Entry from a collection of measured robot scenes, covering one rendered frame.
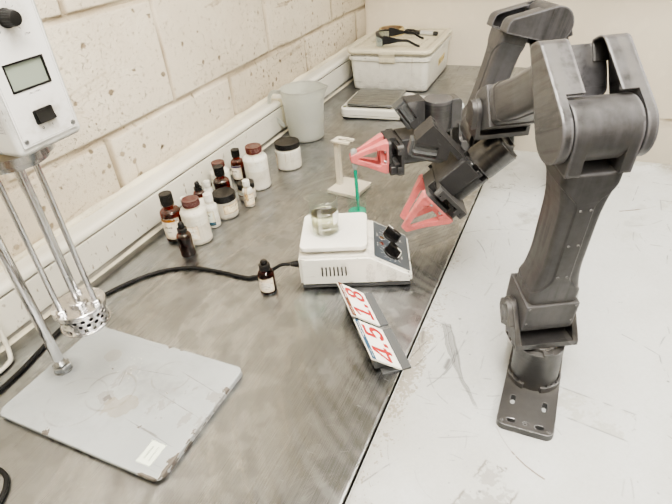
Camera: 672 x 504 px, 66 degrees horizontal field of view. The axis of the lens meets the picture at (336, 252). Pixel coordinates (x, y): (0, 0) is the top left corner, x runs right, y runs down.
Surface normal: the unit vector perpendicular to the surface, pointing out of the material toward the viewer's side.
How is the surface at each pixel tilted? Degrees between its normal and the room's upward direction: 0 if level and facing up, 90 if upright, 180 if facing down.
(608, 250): 0
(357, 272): 90
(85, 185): 90
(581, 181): 99
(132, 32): 90
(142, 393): 0
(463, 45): 95
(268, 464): 0
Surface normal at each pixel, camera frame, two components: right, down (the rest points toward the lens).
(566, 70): -0.02, -0.33
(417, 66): -0.38, 0.58
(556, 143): -0.99, 0.10
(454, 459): -0.07, -0.83
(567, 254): 0.08, 0.68
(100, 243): 0.91, 0.17
